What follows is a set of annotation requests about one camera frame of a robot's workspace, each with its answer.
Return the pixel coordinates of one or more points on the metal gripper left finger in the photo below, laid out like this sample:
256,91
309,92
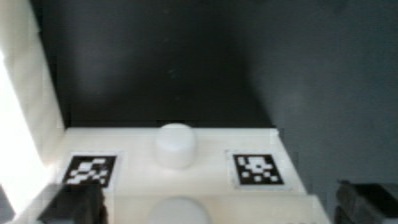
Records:
76,206

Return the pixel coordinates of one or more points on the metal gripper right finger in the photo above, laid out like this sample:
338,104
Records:
366,203

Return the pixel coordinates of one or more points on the white drawer box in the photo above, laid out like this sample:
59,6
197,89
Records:
178,160
215,209

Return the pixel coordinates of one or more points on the white U-shaped fence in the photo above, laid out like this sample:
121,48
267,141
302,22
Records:
30,126

